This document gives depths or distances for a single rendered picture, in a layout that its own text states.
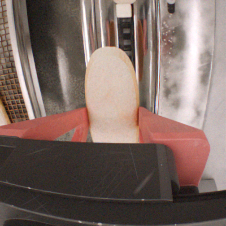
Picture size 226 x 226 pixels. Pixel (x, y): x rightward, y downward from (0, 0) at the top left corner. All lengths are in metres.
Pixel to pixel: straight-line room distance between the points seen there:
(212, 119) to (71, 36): 0.22
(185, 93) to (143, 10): 0.10
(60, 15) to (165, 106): 0.16
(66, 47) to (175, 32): 0.13
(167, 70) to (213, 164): 0.21
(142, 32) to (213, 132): 0.19
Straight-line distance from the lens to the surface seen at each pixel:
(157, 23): 0.18
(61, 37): 0.24
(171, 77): 0.19
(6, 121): 0.22
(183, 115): 0.21
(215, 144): 0.32
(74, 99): 0.26
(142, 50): 0.20
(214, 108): 0.27
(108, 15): 0.19
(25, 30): 0.20
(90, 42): 0.19
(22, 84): 0.20
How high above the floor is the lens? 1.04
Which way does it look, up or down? 59 degrees down
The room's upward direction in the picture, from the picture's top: 166 degrees counter-clockwise
